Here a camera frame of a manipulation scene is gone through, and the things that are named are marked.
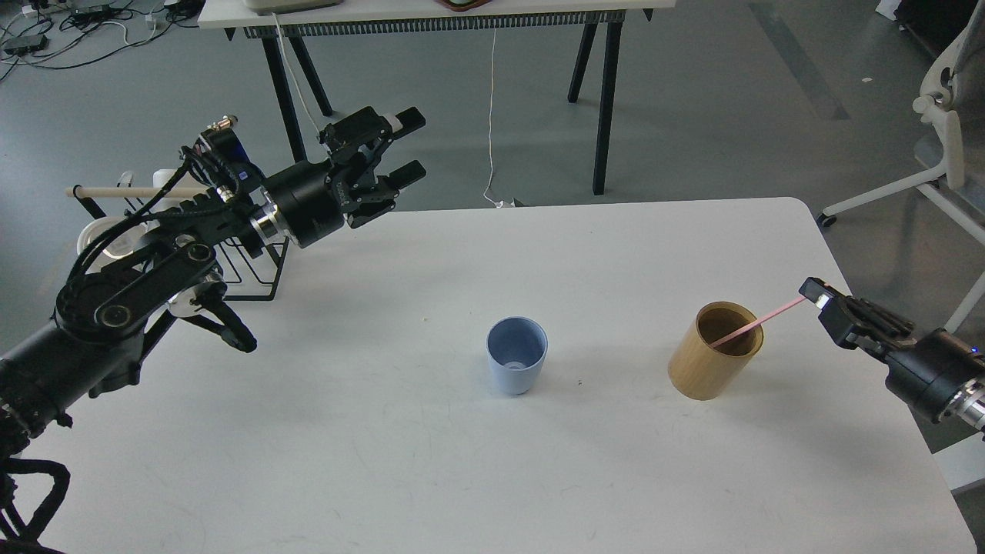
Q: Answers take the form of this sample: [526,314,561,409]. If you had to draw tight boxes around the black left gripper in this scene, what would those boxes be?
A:
[262,106,428,249]

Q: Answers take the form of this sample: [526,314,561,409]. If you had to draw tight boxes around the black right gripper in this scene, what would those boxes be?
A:
[798,277,983,424]

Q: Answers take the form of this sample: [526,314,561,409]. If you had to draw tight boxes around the pink chopstick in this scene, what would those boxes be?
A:
[710,295,806,349]

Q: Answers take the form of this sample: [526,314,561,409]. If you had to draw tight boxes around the light blue cup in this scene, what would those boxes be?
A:
[486,316,549,395]

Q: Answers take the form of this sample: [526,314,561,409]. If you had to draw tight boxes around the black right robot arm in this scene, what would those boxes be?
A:
[799,277,984,432]

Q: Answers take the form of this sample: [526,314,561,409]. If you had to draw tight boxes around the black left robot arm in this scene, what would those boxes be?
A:
[1,106,426,553]

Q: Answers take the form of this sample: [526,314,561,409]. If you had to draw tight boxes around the wooden cylindrical holder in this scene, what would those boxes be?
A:
[667,301,764,401]

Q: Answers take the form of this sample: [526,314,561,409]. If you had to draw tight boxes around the white background table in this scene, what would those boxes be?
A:
[197,0,676,215]

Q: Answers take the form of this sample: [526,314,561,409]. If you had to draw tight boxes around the white mug on rack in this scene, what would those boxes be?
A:
[152,169,202,192]

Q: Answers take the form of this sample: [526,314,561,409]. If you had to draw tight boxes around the white office chair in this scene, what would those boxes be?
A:
[816,15,985,335]

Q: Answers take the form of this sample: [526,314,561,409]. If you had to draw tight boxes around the wooden dowel rod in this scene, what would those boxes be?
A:
[64,185,206,199]

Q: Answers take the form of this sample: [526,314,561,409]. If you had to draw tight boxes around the white hanging cable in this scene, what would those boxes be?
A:
[482,28,504,209]
[271,14,340,184]

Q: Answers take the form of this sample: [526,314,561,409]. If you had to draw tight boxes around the black wire dish rack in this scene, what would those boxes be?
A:
[71,171,289,301]

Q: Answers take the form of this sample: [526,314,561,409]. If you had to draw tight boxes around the floor cables and adapters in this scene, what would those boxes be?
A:
[0,0,207,82]

